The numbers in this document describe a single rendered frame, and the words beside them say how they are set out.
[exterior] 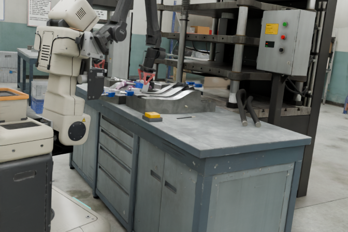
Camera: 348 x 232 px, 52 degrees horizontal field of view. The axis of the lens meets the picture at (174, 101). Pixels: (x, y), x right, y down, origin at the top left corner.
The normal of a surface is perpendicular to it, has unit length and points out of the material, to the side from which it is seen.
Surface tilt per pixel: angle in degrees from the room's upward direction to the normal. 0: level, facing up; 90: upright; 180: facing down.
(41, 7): 90
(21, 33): 90
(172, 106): 90
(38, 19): 90
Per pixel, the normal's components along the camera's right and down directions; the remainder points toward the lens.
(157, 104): 0.52, 0.19
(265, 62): -0.85, 0.02
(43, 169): 0.74, 0.18
